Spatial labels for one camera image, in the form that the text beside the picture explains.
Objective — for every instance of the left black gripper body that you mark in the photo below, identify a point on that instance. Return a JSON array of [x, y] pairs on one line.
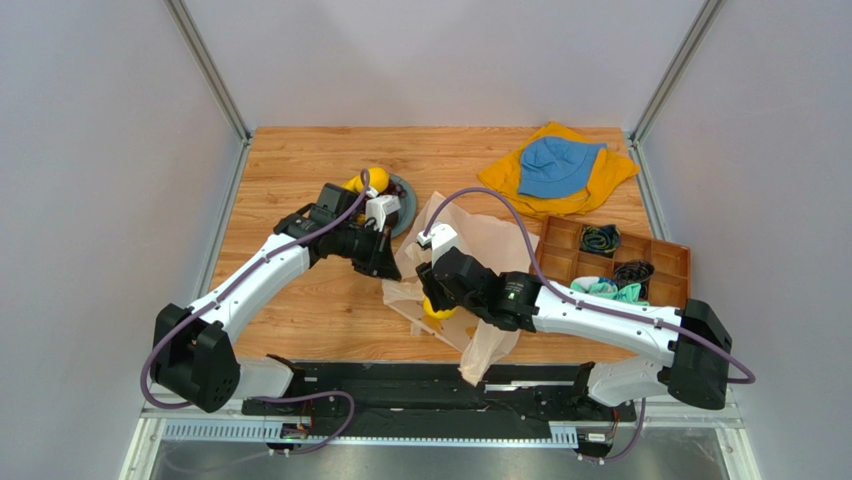
[[358, 246]]

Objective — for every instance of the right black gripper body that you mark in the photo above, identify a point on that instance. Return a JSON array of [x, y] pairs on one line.
[[429, 288]]

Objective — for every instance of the yellow banana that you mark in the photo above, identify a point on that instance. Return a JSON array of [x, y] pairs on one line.
[[435, 313]]

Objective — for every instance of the translucent plastic bag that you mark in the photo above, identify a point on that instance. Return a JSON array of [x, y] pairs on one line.
[[506, 252]]

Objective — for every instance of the yellow lemon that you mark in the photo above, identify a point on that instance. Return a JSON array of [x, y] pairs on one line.
[[374, 181]]

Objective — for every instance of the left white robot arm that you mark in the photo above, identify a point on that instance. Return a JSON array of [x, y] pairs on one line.
[[193, 347]]

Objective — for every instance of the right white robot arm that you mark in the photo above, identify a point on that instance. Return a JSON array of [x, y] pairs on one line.
[[683, 352]]

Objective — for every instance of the grey-blue fruit plate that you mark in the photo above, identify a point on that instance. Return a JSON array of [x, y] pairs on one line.
[[409, 210]]

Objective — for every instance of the dark purple grapes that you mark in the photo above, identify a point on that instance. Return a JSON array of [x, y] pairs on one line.
[[392, 202]]

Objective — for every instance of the brown wooden divided tray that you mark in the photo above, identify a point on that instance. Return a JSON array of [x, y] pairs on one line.
[[561, 259]]

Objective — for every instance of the blue bucket hat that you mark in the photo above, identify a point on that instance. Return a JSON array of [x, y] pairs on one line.
[[553, 167]]

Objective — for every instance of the dark rolled socks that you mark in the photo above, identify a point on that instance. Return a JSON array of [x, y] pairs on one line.
[[600, 240]]

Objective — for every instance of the teal white rolled socks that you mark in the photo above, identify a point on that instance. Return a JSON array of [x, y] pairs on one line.
[[608, 289]]

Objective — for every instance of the black rolled socks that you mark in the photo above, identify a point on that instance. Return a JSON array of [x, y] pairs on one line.
[[633, 272]]

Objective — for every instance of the yellow cloth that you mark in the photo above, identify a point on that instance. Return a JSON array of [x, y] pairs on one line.
[[609, 172]]

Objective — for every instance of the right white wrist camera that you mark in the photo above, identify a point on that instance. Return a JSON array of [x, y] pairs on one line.
[[433, 244]]

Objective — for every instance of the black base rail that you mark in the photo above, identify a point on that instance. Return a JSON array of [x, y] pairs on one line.
[[429, 404]]

